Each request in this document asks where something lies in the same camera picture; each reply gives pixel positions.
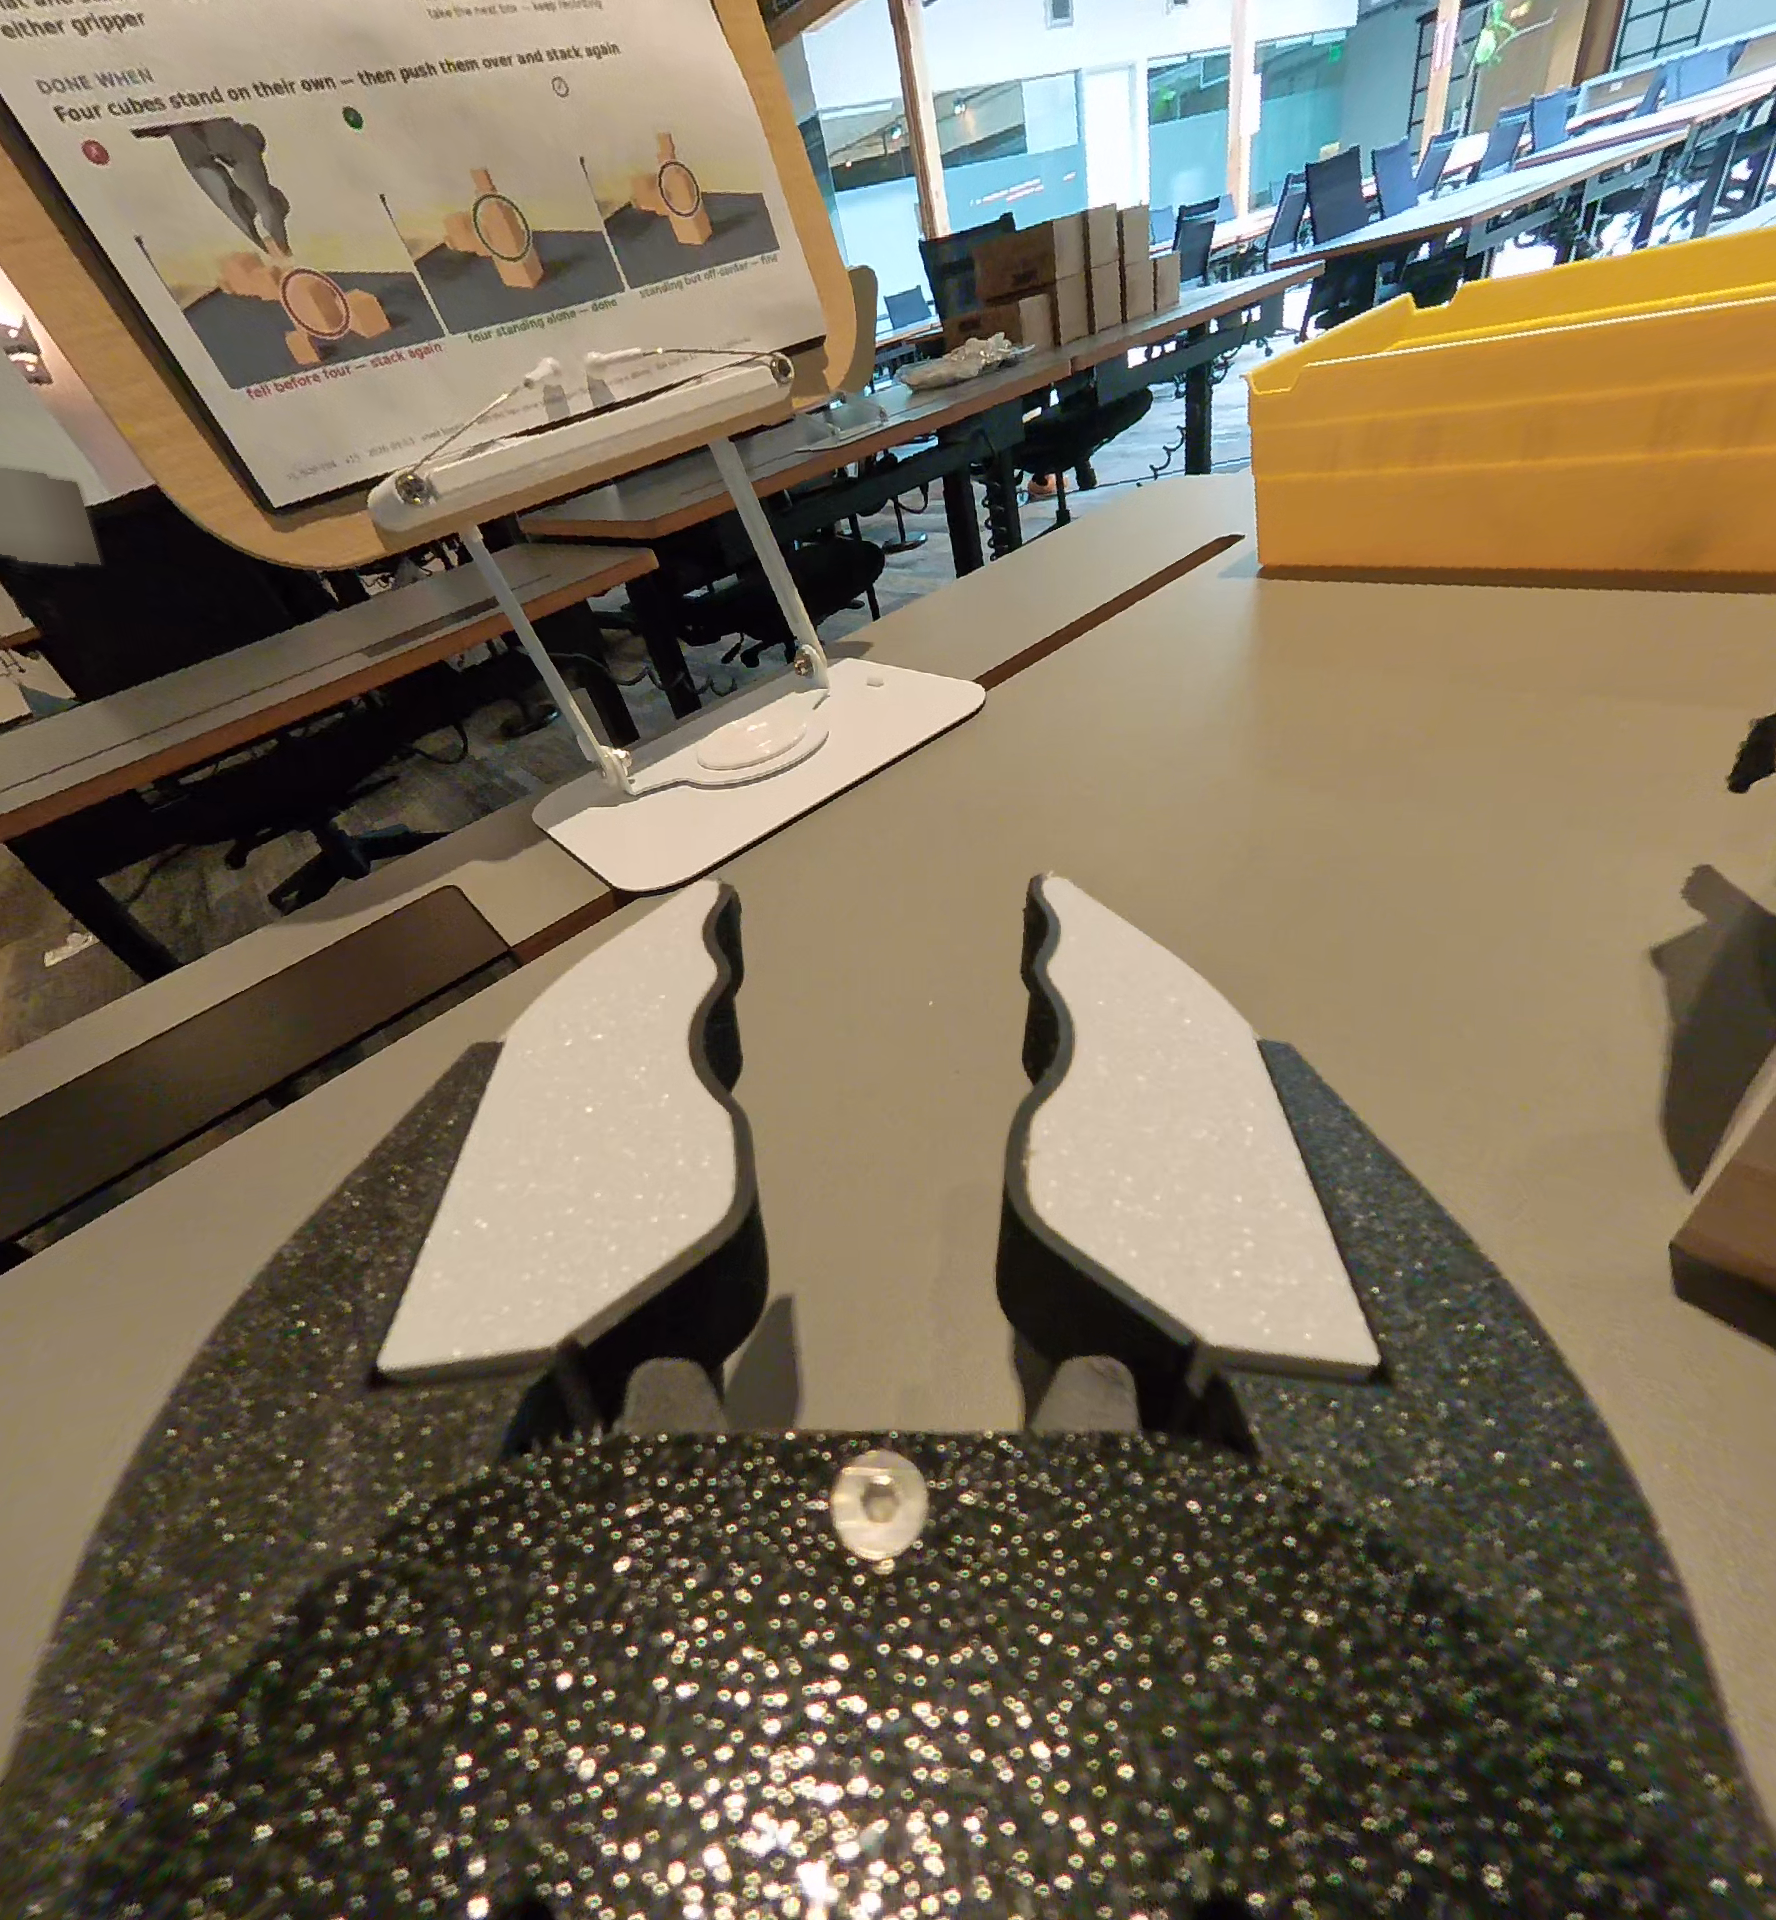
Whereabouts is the printed instruction sheet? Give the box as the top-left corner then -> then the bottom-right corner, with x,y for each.
0,0 -> 819,512

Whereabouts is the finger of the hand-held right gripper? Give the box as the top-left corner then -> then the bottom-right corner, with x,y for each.
1698,937 -> 1776,1193

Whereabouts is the yellow plastic bin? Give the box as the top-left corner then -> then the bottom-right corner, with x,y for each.
1450,210 -> 1776,335
1245,293 -> 1776,580

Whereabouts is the wooden display board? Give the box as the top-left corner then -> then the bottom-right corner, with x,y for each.
0,0 -> 863,574

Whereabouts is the crumpled white plastic wrap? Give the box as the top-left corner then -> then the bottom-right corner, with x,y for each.
901,335 -> 1035,396

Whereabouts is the row of cardboard boxes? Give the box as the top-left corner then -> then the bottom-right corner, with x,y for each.
966,200 -> 1185,355

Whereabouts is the white folding board stand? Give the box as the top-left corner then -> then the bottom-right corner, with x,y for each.
367,349 -> 990,890

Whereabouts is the black office chair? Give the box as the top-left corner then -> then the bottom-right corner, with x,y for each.
669,527 -> 891,671
1001,382 -> 1157,498

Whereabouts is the long brown-edged office table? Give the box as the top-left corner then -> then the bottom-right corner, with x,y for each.
527,257 -> 1328,582
0,540 -> 663,980

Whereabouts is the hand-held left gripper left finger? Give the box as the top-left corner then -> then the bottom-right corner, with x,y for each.
373,876 -> 774,1403

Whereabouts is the row of blue office chairs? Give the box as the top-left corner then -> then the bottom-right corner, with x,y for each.
1249,58 -> 1776,259

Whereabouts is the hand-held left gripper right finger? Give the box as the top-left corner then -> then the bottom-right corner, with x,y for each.
993,870 -> 1388,1419

